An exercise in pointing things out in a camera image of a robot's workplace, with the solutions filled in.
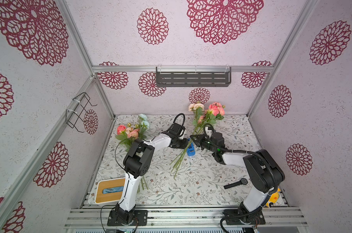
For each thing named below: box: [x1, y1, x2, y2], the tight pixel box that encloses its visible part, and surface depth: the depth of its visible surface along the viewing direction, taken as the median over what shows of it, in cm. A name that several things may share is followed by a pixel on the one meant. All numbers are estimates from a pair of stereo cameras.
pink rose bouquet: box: [170, 101, 226, 179], surface depth 97 cm
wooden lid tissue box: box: [94, 177, 126, 207], surface depth 79 cm
